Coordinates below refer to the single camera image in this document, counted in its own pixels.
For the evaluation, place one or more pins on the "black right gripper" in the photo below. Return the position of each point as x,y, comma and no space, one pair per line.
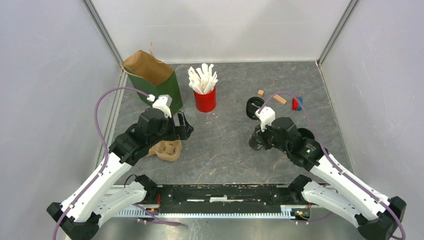
266,146

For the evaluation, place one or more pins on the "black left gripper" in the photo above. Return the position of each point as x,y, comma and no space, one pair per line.
182,132

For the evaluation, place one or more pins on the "black coffee cup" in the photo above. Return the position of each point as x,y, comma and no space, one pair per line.
257,142
306,133

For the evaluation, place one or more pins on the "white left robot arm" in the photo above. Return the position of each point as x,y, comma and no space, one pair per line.
82,214

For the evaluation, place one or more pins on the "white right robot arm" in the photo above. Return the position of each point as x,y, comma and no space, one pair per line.
375,215

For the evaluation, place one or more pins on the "black coffee lid stack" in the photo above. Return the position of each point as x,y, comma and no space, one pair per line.
252,105

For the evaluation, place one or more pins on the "brown cardboard cup carrier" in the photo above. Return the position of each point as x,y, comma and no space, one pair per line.
167,150

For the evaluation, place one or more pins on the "red cup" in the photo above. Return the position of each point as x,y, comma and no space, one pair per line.
205,103

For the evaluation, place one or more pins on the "long wooden block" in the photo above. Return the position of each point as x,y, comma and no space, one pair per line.
279,99

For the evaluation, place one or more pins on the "red and blue block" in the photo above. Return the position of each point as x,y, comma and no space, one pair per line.
297,103

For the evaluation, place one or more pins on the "white wrapped stirrer bundle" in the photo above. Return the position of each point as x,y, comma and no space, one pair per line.
202,79

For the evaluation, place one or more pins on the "green paper bag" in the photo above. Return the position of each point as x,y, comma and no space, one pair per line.
154,77

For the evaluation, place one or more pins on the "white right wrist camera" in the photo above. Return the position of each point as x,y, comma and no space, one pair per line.
266,116

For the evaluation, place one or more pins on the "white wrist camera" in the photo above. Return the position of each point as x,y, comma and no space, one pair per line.
266,116
162,103

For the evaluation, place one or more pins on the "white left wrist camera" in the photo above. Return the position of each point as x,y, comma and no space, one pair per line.
162,103

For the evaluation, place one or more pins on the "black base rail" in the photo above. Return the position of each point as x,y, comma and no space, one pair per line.
222,201

